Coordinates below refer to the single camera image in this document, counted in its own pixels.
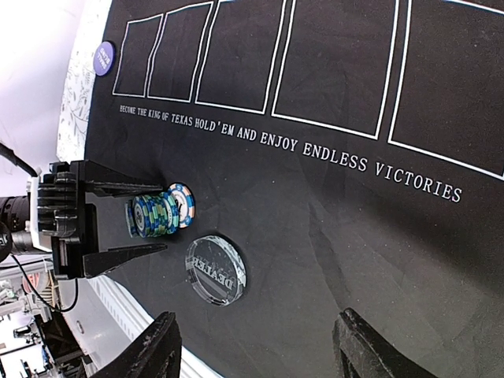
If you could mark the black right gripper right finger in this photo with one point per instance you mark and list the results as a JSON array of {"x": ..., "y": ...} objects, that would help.
[{"x": 361, "y": 351}]

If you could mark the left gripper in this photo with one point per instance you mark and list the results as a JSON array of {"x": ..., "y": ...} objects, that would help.
[{"x": 64, "y": 215}]

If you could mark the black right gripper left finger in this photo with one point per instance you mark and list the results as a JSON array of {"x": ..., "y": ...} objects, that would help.
[{"x": 156, "y": 352}]

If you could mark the blue green chip stack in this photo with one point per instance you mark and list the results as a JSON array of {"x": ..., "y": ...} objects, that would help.
[{"x": 149, "y": 216}]

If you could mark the blue white poker chip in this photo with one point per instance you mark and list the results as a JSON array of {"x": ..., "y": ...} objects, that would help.
[{"x": 185, "y": 203}]

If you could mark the clear dealer button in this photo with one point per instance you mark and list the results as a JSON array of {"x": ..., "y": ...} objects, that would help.
[{"x": 216, "y": 270}]

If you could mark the purple small blind button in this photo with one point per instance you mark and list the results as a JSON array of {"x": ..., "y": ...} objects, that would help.
[{"x": 104, "y": 57}]

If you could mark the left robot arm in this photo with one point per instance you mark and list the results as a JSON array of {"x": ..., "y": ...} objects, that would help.
[{"x": 15, "y": 235}]

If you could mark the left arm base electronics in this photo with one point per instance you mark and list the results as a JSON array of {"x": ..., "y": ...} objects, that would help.
[{"x": 36, "y": 341}]

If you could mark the black poker mat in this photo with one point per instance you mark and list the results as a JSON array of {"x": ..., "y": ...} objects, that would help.
[{"x": 352, "y": 151}]

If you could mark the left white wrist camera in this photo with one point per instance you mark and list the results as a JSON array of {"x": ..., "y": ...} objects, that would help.
[{"x": 39, "y": 241}]

